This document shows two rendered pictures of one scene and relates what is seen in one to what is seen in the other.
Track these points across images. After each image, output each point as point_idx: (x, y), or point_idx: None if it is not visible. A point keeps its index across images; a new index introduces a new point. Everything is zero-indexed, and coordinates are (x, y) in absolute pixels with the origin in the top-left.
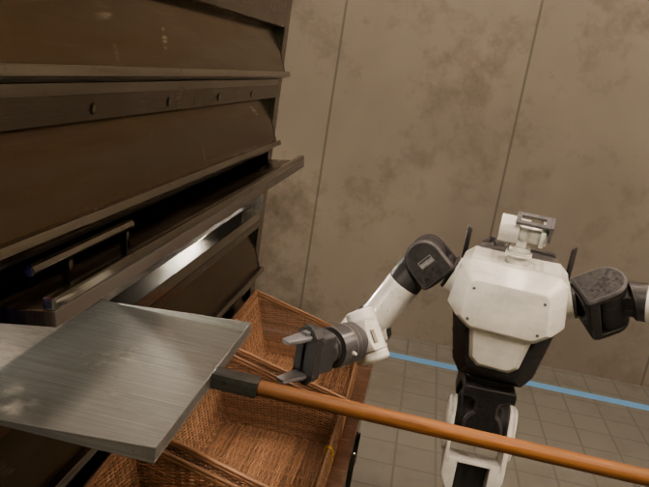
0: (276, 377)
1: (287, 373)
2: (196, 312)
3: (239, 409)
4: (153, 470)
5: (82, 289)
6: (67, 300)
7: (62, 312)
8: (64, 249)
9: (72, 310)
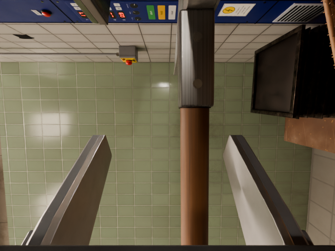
0: (232, 135)
1: (246, 176)
2: None
3: None
4: None
5: (83, 7)
6: (92, 18)
7: (99, 22)
8: None
9: (97, 16)
